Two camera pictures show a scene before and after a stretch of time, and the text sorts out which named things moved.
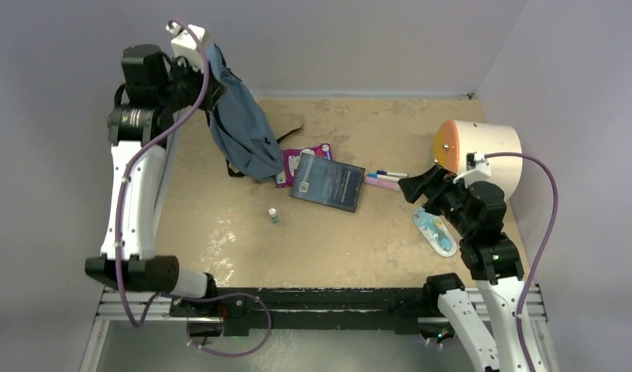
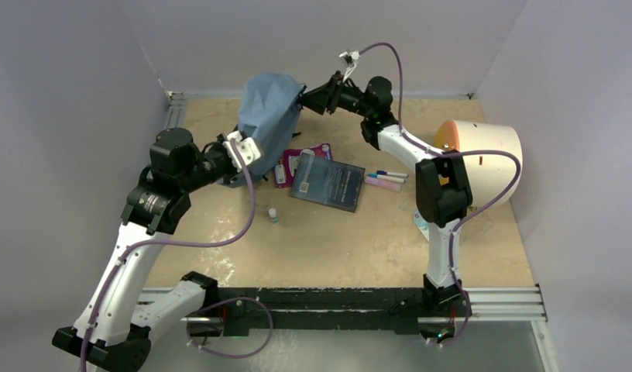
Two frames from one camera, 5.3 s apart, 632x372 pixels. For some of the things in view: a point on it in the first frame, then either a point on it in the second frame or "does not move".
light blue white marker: (383, 177) does not move
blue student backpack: (241, 122) → (269, 113)
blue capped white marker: (392, 173) does not move
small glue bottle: (273, 213) does not move
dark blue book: (328, 181) does not move
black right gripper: (437, 179) → (317, 100)
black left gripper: (213, 89) → (218, 145)
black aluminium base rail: (278, 311) does not move
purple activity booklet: (291, 159) does not move
